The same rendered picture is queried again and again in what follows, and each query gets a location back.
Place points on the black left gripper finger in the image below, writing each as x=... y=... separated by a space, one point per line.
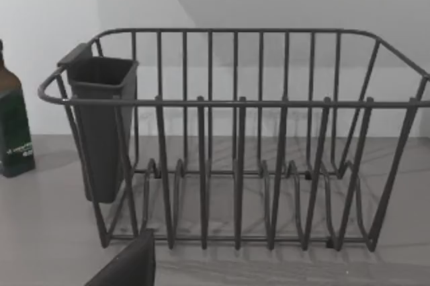
x=136 y=264

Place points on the dark glass bottle green label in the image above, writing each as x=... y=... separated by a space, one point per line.
x=15 y=131

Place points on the dark grey cutlery holder cup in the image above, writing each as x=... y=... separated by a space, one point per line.
x=100 y=125

